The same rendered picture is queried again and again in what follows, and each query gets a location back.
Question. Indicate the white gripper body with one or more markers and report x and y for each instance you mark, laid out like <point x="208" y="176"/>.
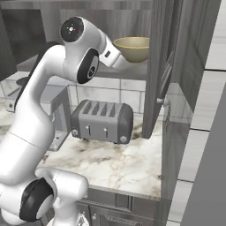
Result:
<point x="121" y="62"/>

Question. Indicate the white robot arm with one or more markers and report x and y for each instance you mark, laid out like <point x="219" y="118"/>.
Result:
<point x="28" y="141"/>

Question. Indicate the tan bowl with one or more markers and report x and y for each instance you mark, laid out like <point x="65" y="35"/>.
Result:
<point x="134" y="48"/>

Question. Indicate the grey wood cabinet door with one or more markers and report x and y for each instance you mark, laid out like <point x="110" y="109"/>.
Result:
<point x="195" y="44"/>
<point x="157" y="58"/>

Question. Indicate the silver cabinet door knob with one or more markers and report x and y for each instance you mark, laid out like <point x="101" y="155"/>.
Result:
<point x="162" y="101"/>

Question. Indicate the tall grey cabinet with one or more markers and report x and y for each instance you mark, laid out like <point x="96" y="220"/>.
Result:
<point x="173" y="164"/>

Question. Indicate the grey base cabinet door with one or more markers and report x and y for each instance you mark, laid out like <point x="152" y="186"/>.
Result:
<point x="117" y="217"/>

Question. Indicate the silver base cabinet knob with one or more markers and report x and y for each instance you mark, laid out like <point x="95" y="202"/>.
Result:
<point x="94" y="217"/>

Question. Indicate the grey four-slot toaster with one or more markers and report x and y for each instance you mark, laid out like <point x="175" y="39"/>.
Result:
<point x="101" y="123"/>

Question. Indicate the grey metal box appliance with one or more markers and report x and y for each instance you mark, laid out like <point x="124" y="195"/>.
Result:
<point x="60" y="117"/>

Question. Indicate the black round object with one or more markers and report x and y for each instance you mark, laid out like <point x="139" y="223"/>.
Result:
<point x="23" y="81"/>

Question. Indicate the grey drawer front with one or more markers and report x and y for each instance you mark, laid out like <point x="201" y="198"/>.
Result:
<point x="111" y="198"/>

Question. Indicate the grey wood wall cabinet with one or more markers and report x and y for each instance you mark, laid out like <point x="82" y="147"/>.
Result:
<point x="129" y="20"/>

